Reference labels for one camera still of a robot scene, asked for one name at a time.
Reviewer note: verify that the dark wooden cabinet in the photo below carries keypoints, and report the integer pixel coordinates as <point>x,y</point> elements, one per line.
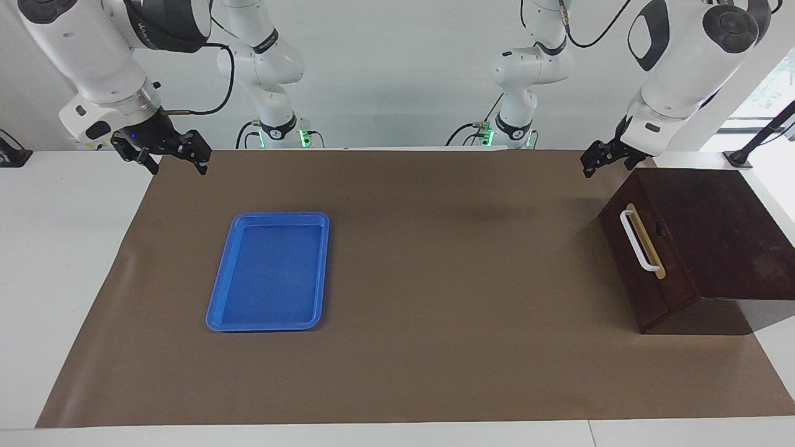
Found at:
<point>714,217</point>

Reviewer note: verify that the brown table mat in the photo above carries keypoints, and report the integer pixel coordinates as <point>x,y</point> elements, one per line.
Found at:
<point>435,310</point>

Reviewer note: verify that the bright window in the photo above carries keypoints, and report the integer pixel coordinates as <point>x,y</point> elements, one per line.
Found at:
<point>770,87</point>

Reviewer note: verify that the blue plastic tray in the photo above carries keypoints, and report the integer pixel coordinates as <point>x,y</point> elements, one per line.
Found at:
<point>270,273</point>

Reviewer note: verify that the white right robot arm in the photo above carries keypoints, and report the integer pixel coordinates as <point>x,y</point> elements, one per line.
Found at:
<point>93,56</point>

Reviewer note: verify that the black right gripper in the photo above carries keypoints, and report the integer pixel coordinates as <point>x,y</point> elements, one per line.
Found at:
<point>149,130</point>

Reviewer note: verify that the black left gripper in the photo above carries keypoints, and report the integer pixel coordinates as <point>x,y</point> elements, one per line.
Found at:
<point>628,156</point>

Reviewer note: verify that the black stand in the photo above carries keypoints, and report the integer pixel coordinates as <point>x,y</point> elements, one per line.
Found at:
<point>739,158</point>
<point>12,155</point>

